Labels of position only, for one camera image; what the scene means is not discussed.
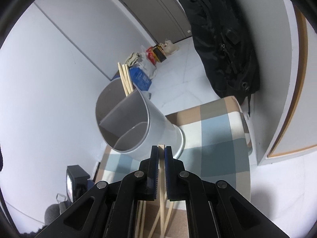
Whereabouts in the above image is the grey divided utensil holder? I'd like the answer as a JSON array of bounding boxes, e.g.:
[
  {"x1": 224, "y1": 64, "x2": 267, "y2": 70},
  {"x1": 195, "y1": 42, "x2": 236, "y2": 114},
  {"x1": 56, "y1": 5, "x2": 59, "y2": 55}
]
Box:
[{"x1": 95, "y1": 81, "x2": 186, "y2": 160}]

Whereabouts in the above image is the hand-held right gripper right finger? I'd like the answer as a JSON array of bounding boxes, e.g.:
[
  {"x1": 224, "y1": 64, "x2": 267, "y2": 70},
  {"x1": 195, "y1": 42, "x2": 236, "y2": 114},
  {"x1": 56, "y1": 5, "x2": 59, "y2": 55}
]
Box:
[{"x1": 164, "y1": 146, "x2": 290, "y2": 238}]

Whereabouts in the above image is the yellow and black box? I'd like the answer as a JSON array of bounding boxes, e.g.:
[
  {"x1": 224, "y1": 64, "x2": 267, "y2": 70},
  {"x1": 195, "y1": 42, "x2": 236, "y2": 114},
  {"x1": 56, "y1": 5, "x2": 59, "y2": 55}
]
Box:
[{"x1": 152, "y1": 45, "x2": 167, "y2": 63}]

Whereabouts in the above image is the bunch of wooden chopsticks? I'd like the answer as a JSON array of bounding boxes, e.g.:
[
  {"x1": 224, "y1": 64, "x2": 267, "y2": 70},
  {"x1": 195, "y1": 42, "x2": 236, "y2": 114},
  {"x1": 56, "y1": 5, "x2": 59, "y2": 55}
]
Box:
[{"x1": 136, "y1": 200, "x2": 177, "y2": 238}]

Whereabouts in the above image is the beige plastic bag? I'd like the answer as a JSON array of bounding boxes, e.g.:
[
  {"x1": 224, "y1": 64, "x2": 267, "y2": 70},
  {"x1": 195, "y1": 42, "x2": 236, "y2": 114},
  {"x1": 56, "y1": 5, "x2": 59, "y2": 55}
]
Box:
[{"x1": 160, "y1": 40, "x2": 180, "y2": 56}]

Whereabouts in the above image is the red snack bag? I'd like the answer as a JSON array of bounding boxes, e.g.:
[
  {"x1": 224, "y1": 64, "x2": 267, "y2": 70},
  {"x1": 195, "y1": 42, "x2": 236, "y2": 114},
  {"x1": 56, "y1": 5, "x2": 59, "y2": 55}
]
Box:
[{"x1": 146, "y1": 47, "x2": 157, "y2": 63}]

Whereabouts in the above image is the wooden chopstick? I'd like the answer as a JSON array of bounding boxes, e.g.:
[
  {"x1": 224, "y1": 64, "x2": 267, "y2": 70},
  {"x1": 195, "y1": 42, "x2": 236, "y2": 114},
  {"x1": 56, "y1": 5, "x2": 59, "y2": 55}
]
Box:
[
  {"x1": 122, "y1": 64, "x2": 132, "y2": 95},
  {"x1": 158, "y1": 144, "x2": 167, "y2": 238},
  {"x1": 126, "y1": 64, "x2": 135, "y2": 92}
]

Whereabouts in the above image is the clear plastic bag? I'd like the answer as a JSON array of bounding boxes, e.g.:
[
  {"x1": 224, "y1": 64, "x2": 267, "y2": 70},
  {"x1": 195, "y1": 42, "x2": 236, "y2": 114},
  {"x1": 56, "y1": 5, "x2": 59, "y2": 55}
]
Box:
[{"x1": 134, "y1": 46, "x2": 158, "y2": 78}]

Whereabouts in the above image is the grey door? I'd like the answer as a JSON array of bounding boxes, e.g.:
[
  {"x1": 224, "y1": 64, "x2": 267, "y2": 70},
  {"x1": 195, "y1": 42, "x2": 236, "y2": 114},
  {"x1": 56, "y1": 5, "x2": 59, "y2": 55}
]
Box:
[{"x1": 103, "y1": 0, "x2": 192, "y2": 44}]

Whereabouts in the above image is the black backpack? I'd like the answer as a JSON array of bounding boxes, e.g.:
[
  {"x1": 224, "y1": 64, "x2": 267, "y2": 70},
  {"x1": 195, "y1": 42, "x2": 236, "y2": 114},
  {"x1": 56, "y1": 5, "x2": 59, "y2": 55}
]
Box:
[{"x1": 172, "y1": 0, "x2": 260, "y2": 117}]

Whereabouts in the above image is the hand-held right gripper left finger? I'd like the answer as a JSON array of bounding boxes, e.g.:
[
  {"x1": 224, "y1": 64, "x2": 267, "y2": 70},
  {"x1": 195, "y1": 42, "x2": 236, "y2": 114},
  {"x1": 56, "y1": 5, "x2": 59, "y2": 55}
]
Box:
[{"x1": 35, "y1": 146, "x2": 159, "y2": 238}]

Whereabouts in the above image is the blue printed box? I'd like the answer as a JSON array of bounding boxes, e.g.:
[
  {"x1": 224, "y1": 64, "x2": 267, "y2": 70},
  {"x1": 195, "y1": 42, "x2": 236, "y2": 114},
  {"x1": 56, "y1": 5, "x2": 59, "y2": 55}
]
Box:
[{"x1": 111, "y1": 67, "x2": 152, "y2": 91}]

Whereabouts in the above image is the white wood-trimmed cabinet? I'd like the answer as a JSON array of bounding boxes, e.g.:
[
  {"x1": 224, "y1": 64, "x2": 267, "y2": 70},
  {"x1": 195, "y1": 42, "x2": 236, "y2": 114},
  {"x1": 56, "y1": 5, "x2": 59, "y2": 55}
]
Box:
[{"x1": 258, "y1": 5, "x2": 317, "y2": 165}]

